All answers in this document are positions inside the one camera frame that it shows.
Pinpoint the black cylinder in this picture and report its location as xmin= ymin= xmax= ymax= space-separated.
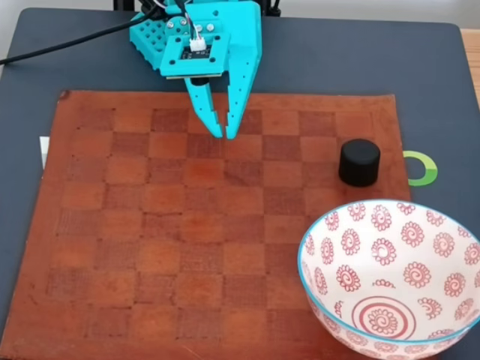
xmin=337 ymin=139 xmax=382 ymax=188

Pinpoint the white bowl red flower pattern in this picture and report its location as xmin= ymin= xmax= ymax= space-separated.
xmin=297 ymin=199 xmax=480 ymax=360

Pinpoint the brown leather chessboard mat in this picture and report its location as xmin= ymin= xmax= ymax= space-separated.
xmin=0 ymin=88 xmax=413 ymax=360

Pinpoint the white paper sheet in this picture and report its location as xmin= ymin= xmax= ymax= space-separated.
xmin=39 ymin=136 xmax=50 ymax=170

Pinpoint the thin camera cable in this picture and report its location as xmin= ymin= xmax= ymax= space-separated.
xmin=175 ymin=0 xmax=200 ymax=43

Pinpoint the teal square camera mount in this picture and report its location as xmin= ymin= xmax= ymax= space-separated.
xmin=160 ymin=31 xmax=231 ymax=81

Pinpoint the thick black cable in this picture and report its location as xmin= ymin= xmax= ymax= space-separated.
xmin=0 ymin=5 xmax=162 ymax=67

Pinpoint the green ring sticker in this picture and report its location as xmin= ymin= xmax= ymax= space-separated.
xmin=403 ymin=150 xmax=439 ymax=188

